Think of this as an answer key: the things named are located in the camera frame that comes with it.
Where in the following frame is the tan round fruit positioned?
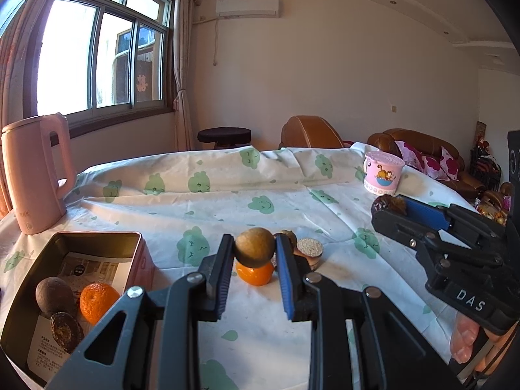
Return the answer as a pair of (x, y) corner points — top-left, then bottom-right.
(234, 228), (276, 268)

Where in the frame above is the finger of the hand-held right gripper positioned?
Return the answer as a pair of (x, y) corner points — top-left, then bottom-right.
(405, 198), (451, 231)
(370, 208), (444, 249)

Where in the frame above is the rectangular metal tin box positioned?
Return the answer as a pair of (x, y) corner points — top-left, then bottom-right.
(0, 231), (156, 389)

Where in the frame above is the black speaker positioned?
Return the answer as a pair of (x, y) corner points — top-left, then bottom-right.
(507, 130), (520, 184)

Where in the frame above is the pink patterned curtain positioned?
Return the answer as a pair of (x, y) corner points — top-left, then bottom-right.
(0, 0), (43, 220)

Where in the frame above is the round purple-brown fruit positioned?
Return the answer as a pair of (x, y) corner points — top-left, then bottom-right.
(35, 277), (78, 318)

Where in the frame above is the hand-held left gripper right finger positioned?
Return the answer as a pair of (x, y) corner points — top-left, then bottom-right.
(275, 244), (464, 390)

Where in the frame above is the person's right hand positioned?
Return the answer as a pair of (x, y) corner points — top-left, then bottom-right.
(450, 313), (513, 375)

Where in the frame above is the small orange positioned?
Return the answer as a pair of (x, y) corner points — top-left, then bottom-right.
(236, 262), (275, 287)
(80, 283), (122, 326)

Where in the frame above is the dark round stool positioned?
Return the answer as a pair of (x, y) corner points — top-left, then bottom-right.
(197, 127), (253, 150)

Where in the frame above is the brown leather armchair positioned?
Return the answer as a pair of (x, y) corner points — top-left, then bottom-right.
(279, 115), (351, 150)

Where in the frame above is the printed paper sheet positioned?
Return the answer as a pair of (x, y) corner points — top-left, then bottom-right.
(26, 251), (133, 379)

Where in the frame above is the dark brown dried fruit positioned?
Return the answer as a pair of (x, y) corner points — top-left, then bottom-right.
(371, 194), (409, 216)

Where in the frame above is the white air conditioner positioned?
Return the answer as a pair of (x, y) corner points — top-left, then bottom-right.
(215, 0), (280, 19)

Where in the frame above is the white green-print tablecloth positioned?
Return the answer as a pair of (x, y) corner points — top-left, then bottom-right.
(0, 141), (508, 390)

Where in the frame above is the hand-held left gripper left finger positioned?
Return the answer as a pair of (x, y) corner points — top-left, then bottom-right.
(45, 233), (236, 390)

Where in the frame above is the pink floral cushion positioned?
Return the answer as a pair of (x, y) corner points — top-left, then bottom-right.
(422, 146), (464, 182)
(394, 140), (424, 168)

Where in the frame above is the pale narrow curtain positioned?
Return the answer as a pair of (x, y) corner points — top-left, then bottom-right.
(172, 0), (196, 153)

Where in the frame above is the pink electric kettle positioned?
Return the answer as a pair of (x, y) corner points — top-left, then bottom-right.
(1, 113), (77, 236)

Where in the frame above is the brown leather sofa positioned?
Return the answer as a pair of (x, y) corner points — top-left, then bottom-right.
(367, 128), (487, 202)

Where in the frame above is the sliding glass window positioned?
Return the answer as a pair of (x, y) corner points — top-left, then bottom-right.
(23, 0), (176, 125)

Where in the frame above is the dark cluttered shelf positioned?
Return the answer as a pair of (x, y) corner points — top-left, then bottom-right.
(470, 121), (513, 225)

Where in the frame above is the brown speckled-face cut fruit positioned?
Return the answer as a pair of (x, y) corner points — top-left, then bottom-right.
(295, 237), (325, 271)

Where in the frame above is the pink cartoon cup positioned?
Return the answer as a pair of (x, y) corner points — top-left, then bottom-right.
(363, 151), (406, 196)

